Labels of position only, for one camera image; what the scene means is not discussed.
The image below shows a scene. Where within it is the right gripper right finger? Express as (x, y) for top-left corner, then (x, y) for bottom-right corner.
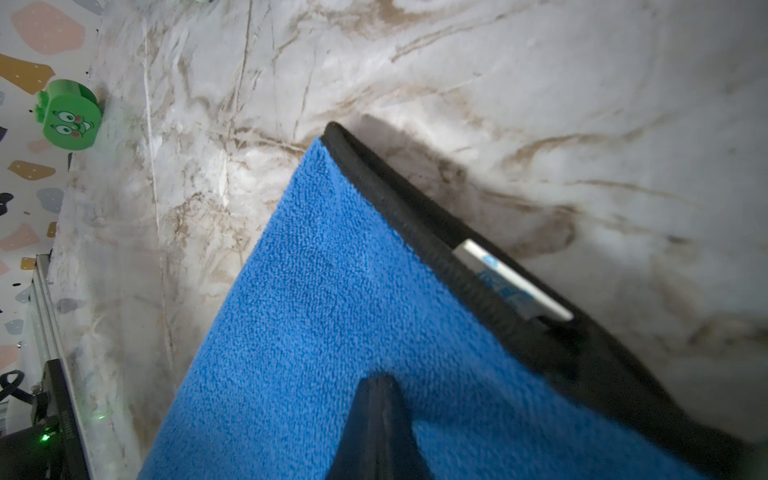
(379, 375), (429, 479)

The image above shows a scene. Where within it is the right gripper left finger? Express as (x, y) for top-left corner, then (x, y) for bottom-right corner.
(326, 377), (380, 479)

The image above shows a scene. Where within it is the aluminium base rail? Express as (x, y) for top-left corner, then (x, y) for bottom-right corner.
(29, 254), (64, 365)

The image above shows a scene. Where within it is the grey blue microfibre cloth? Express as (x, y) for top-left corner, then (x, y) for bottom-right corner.
(140, 122), (767, 479)

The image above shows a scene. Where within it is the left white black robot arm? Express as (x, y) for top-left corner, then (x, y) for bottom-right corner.
(1, 359), (91, 479)

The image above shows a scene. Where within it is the green toy block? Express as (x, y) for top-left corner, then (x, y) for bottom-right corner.
(33, 79), (102, 151)

